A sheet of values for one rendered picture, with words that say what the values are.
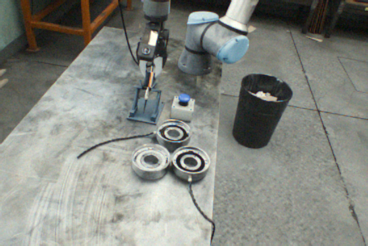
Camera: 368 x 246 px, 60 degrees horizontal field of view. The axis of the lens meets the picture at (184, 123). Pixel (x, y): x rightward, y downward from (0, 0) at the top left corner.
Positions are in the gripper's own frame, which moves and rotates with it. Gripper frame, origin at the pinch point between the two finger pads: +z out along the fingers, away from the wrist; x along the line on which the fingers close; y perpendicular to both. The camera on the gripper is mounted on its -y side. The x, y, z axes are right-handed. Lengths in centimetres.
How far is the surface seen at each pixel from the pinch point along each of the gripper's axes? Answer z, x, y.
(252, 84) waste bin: 57, -48, 108
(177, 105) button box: 7.6, -10.2, -2.0
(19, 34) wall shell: 80, 157, 157
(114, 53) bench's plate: 12.2, 23.9, 32.5
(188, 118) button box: 10.6, -14.4, -3.6
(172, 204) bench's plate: 12.0, -16.2, -37.7
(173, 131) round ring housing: 10.3, -11.3, -12.4
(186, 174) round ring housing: 8.8, -18.0, -30.0
